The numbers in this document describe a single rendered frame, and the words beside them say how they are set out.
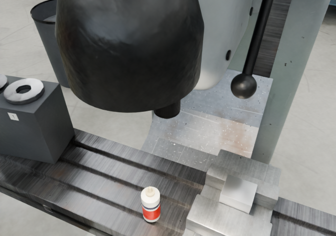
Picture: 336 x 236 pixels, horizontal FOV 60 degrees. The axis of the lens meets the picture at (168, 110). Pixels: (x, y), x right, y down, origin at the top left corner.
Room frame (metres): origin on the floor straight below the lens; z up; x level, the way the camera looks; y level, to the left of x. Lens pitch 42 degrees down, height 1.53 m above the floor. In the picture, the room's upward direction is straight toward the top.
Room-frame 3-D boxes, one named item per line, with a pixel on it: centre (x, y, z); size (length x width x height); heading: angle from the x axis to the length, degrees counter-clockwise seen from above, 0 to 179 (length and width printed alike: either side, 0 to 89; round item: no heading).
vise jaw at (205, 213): (0.27, -0.11, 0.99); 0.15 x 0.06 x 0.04; 65
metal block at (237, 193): (0.32, -0.14, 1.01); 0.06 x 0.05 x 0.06; 65
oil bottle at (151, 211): (0.34, 0.04, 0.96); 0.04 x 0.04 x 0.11
